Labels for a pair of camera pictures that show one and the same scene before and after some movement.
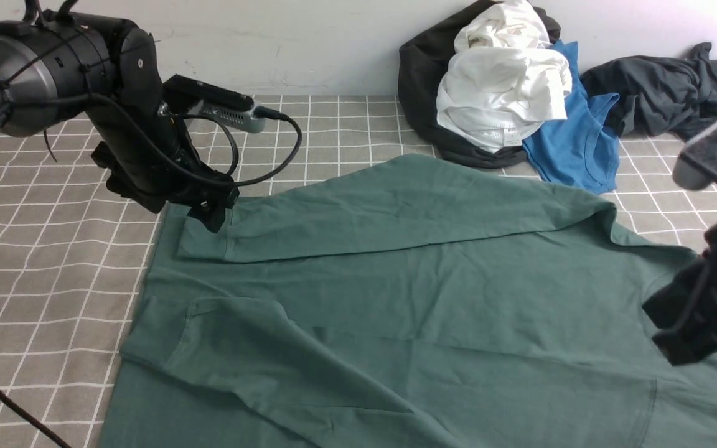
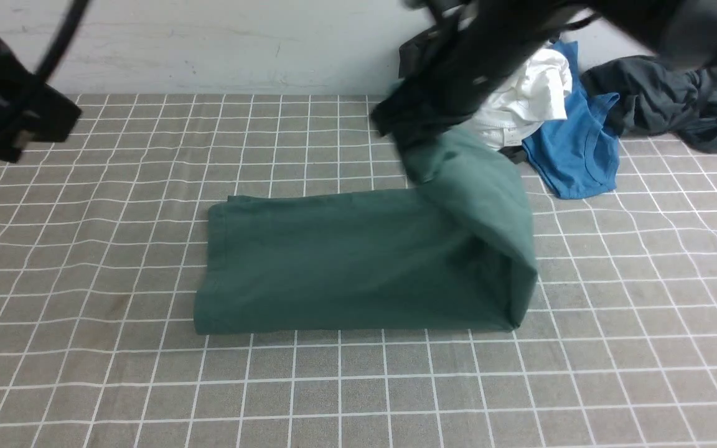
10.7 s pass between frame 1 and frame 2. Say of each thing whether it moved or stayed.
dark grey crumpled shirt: stayed
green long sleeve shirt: moved
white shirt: stayed
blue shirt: stayed
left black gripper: moved
